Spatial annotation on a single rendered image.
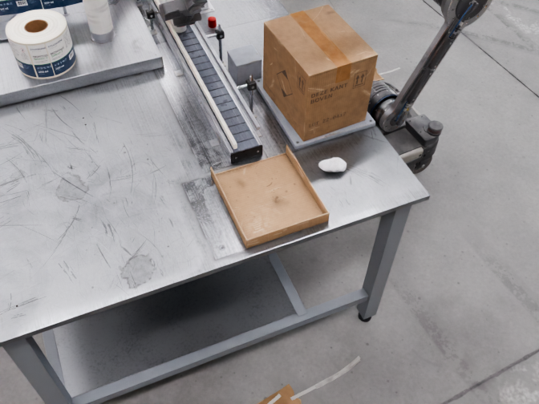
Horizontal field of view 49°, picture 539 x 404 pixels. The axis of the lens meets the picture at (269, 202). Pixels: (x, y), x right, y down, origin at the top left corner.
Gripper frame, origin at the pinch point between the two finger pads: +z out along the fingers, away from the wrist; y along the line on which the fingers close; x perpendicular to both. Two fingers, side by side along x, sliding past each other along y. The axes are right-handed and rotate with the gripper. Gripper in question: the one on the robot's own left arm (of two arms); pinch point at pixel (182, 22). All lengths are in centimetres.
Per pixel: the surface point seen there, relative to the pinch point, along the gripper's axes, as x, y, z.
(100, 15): -8.3, 27.9, -0.3
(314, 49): 31, -26, -49
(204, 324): 109, 24, 4
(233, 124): 44, 0, -29
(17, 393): 115, 97, 29
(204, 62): 18.1, -1.8, -7.6
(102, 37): -2.8, 29.0, 6.8
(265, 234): 79, 7, -55
